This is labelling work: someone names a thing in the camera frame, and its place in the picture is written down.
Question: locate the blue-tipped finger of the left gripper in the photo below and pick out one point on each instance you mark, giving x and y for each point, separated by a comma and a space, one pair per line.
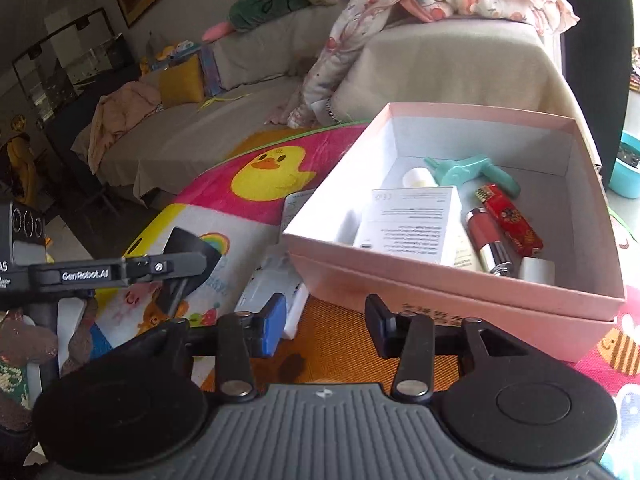
72, 334

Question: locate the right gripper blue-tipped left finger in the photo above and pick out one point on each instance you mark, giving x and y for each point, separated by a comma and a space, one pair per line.
243, 336

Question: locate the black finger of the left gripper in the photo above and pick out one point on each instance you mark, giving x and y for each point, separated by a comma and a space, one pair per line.
166, 267

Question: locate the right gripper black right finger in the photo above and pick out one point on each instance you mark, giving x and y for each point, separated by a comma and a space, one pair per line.
408, 337

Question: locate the white printed carton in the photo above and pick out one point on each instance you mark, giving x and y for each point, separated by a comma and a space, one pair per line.
422, 224

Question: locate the red lipstick tube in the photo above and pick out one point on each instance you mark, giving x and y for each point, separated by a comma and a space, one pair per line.
487, 243

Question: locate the cream lotion tube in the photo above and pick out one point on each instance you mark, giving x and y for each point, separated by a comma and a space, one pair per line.
419, 177

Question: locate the teal plastic toy tool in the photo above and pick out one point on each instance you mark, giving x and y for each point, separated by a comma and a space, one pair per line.
458, 172

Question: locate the black cone with orange figurine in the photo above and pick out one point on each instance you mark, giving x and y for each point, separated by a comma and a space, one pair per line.
173, 292

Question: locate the colourful cartoon play mat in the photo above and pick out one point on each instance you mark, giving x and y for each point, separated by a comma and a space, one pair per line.
330, 344

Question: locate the peach cloth on sofa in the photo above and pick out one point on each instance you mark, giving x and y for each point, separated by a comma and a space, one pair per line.
117, 114

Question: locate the yellow cushion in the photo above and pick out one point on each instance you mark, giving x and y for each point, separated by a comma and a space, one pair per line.
182, 83

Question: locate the beige covered sofa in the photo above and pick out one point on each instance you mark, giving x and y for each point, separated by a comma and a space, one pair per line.
462, 60

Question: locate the teal basin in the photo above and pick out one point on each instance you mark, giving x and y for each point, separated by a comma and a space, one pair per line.
625, 179

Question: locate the green plush toy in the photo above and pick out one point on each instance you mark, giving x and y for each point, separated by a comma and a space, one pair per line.
246, 15

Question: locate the pink floral blanket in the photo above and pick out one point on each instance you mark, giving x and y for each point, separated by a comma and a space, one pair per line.
363, 19

